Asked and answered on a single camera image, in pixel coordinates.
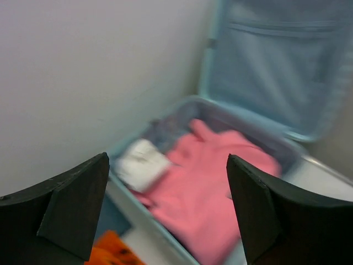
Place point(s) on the light blue hard suitcase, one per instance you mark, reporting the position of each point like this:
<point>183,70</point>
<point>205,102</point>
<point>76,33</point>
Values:
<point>277,72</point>

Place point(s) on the white drawstring pouch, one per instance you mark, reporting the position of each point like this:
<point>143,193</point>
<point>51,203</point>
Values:
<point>141,165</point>

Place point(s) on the grey blue folded garment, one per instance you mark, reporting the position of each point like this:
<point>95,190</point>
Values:
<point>111,218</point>

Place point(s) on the orange black patterned towel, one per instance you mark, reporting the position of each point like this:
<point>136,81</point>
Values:
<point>109,249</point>

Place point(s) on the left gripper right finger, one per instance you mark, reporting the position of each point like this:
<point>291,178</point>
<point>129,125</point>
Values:
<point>281,223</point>

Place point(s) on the pink hoodie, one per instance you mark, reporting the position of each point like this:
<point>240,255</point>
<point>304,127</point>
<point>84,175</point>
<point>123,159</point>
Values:
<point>192,199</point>

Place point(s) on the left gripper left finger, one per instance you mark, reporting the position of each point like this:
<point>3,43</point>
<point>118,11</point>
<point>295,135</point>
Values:
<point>55,221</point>

